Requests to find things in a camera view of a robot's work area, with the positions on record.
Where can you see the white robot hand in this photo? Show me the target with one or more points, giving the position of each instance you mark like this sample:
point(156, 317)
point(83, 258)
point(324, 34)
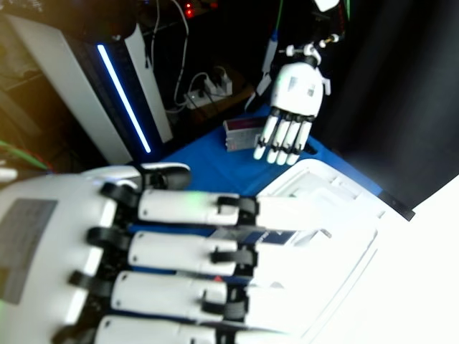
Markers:
point(297, 89)
point(64, 229)

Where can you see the small maroon box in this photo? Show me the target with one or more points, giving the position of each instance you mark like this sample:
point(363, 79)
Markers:
point(244, 134)

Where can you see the white plastic lid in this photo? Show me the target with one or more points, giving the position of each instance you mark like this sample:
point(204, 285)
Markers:
point(322, 186)

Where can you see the white power strip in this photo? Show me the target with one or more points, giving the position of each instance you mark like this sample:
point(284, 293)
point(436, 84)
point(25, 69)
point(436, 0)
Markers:
point(211, 89)

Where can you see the blue table cloth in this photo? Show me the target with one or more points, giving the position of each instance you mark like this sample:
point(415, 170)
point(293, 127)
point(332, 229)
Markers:
point(222, 168)

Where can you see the black device with red lights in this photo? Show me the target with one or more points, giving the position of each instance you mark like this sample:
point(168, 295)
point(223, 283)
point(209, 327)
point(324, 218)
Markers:
point(193, 10)

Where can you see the white tower with blue light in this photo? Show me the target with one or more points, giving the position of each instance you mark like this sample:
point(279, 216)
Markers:
point(71, 89)

